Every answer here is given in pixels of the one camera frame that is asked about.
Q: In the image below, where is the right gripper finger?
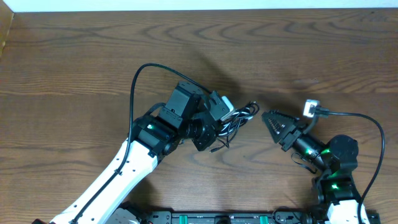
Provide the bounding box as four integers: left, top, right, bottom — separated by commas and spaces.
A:
267, 110, 299, 121
261, 111, 298, 144

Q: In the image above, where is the white USB cable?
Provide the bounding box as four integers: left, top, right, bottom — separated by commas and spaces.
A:
217, 110, 254, 136

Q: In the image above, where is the thick black USB cable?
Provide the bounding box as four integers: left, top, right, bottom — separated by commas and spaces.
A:
217, 101, 261, 139

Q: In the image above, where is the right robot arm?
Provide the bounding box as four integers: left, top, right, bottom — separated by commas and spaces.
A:
262, 110, 380, 223

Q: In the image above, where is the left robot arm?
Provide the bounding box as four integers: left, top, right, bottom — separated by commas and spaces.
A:
51, 82, 234, 224

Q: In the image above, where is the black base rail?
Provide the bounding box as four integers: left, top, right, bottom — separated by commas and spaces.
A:
104, 202, 381, 224

